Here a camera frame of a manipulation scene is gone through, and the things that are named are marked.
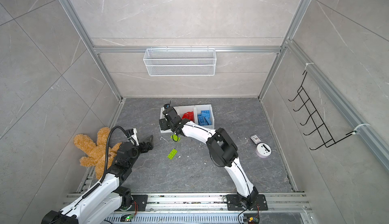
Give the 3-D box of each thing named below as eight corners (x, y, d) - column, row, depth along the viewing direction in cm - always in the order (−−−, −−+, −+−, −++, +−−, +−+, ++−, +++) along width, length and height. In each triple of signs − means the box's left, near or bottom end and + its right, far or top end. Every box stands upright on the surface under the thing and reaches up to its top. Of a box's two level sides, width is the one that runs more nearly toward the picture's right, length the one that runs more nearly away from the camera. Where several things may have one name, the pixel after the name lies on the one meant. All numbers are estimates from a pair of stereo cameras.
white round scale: (257, 158, 91) (259, 155, 88) (253, 144, 96) (255, 142, 93) (271, 158, 91) (273, 155, 88) (266, 144, 96) (269, 142, 93)
